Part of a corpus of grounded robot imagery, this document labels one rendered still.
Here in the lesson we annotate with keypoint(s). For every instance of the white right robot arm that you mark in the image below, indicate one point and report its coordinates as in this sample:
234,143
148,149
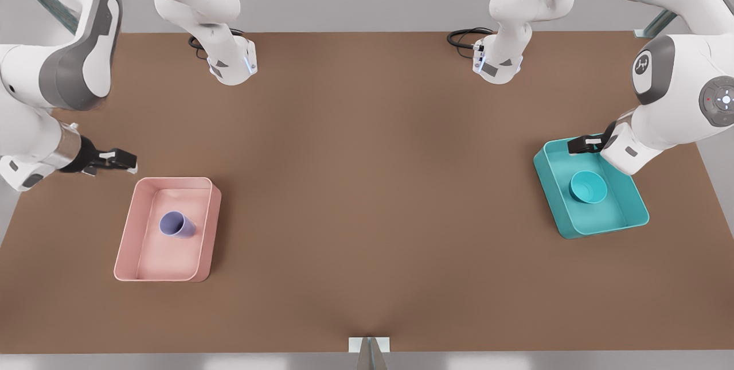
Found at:
80,66

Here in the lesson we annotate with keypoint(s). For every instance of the purple cup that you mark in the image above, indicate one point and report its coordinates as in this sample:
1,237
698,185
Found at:
179,226

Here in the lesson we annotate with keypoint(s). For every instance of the pink plastic box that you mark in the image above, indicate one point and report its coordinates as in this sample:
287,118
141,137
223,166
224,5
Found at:
166,255

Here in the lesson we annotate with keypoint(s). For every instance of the teal plastic box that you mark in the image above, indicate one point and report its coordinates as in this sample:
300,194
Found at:
608,215

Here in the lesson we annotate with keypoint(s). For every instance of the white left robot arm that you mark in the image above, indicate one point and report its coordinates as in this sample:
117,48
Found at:
682,83

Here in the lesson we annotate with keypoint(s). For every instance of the teal bowl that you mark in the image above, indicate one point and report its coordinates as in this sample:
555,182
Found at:
589,188

